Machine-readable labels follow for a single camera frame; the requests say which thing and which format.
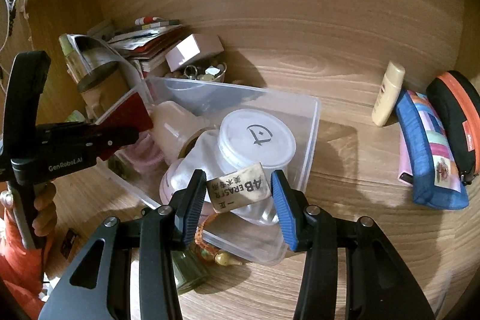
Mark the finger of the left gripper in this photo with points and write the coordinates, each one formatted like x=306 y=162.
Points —
x=107 y=140

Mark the stack of books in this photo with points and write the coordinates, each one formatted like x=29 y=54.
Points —
x=144 y=48

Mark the small blue foil packet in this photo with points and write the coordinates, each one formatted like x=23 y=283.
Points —
x=68 y=247

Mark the red velvet drawstring pouch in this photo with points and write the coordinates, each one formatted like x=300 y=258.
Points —
x=129 y=111

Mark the black orange round pouch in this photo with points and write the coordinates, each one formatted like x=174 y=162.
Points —
x=456 y=102

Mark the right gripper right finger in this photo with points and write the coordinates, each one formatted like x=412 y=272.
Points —
x=379 y=284

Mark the white cloth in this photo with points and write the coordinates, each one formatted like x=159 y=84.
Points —
x=203 y=156

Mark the pink beaded rope bag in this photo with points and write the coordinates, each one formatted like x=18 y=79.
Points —
x=144 y=156

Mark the white paper sheets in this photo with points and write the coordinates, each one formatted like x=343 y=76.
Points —
x=131 y=75

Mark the clear plastic storage bin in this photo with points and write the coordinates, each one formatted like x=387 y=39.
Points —
x=251 y=232

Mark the clear jar cotton pads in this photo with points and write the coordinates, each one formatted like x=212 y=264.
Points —
x=175 y=129

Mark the pink flat case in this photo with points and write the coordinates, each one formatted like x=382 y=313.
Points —
x=405 y=174

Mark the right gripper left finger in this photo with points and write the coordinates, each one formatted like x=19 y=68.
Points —
x=96 y=285

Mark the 4B eraser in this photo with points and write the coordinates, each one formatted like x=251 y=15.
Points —
x=238 y=189

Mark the cream lotion bottle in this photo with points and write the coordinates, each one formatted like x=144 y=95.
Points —
x=388 y=94

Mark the dark green spray bottle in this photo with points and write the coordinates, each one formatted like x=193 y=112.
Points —
x=189 y=271

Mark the white round lidded container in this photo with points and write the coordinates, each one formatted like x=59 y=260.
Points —
x=249 y=136

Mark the small white pink box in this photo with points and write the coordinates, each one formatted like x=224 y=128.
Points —
x=195 y=47

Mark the blue patchwork pencil case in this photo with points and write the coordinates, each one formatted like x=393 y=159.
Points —
x=435 y=176

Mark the yellow-green spray bottle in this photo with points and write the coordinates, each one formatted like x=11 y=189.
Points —
x=74 y=61

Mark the person's left hand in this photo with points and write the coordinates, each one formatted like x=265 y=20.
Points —
x=46 y=220

